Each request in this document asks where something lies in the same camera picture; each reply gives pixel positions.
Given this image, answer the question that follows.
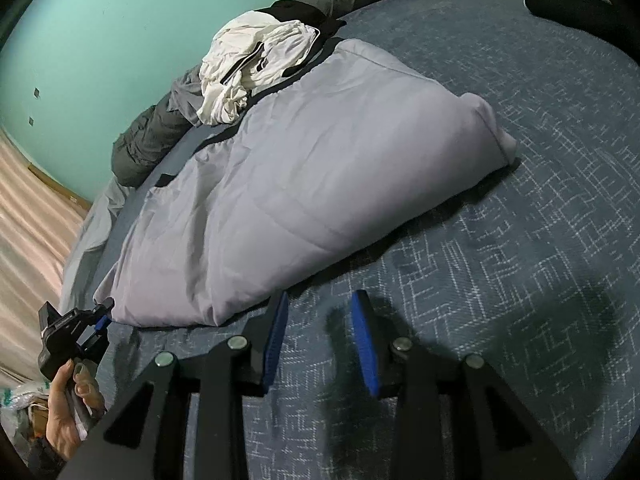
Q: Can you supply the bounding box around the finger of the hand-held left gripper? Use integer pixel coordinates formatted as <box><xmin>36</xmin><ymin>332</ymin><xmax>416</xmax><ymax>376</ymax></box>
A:
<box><xmin>92</xmin><ymin>297</ymin><xmax>116</xmax><ymax>334</ymax></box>

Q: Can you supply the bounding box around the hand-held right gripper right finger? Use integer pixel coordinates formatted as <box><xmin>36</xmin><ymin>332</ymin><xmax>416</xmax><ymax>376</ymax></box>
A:
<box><xmin>351</xmin><ymin>289</ymin><xmax>576</xmax><ymax>480</ymax></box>

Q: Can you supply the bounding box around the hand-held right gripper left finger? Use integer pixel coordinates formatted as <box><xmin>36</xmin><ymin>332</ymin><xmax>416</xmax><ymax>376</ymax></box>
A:
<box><xmin>60</xmin><ymin>290</ymin><xmax>290</xmax><ymax>480</ymax></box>

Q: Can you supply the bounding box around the light purple jacket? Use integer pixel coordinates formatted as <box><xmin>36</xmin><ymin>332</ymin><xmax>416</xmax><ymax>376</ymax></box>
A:
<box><xmin>93</xmin><ymin>37</ymin><xmax>519</xmax><ymax>329</ymax></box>

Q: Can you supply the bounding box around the black garment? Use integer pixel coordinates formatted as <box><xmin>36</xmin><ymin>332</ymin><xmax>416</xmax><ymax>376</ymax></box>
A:
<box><xmin>256</xmin><ymin>0</ymin><xmax>347</xmax><ymax>79</ymax></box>
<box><xmin>523</xmin><ymin>0</ymin><xmax>627</xmax><ymax>49</ymax></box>

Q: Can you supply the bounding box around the person's left forearm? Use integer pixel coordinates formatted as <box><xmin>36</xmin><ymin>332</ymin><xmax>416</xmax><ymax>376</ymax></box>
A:
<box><xmin>24</xmin><ymin>434</ymin><xmax>69</xmax><ymax>477</ymax></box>

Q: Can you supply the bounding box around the person's left hand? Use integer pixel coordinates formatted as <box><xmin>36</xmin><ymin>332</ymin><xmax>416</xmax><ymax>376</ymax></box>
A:
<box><xmin>45</xmin><ymin>360</ymin><xmax>109</xmax><ymax>461</ymax></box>

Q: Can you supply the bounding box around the white plastic bag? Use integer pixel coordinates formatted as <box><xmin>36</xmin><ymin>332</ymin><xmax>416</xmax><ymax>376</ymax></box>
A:
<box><xmin>0</xmin><ymin>381</ymin><xmax>52</xmax><ymax>442</ymax></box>

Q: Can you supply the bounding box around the light grey blanket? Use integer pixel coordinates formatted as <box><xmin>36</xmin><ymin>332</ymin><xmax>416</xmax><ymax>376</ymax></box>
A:
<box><xmin>59</xmin><ymin>176</ymin><xmax>132</xmax><ymax>312</ymax></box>

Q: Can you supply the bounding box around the pink curtain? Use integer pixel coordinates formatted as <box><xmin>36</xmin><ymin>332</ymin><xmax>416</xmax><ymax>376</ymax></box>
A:
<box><xmin>0</xmin><ymin>124</ymin><xmax>94</xmax><ymax>387</ymax></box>

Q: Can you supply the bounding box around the bed with blue sheet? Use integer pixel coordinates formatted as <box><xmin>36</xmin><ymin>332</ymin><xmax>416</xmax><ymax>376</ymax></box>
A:
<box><xmin>59</xmin><ymin>0</ymin><xmax>640</xmax><ymax>480</ymax></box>

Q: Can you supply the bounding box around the dark grey duvet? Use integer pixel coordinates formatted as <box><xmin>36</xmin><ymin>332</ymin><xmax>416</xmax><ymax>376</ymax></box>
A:
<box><xmin>110</xmin><ymin>0</ymin><xmax>482</xmax><ymax>189</ymax></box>

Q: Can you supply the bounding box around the grey garment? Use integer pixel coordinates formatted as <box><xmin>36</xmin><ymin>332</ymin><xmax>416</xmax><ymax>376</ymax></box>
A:
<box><xmin>167</xmin><ymin>64</ymin><xmax>207</xmax><ymax>127</ymax></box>

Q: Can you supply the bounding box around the white garment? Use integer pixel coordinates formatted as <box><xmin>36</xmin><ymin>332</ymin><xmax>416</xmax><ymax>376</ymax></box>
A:
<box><xmin>197</xmin><ymin>12</ymin><xmax>322</xmax><ymax>128</ymax></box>

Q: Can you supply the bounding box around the wooden frame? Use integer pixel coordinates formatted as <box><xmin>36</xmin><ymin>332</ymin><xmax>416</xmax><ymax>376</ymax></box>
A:
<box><xmin>26</xmin><ymin>161</ymin><xmax>94</xmax><ymax>212</ymax></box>

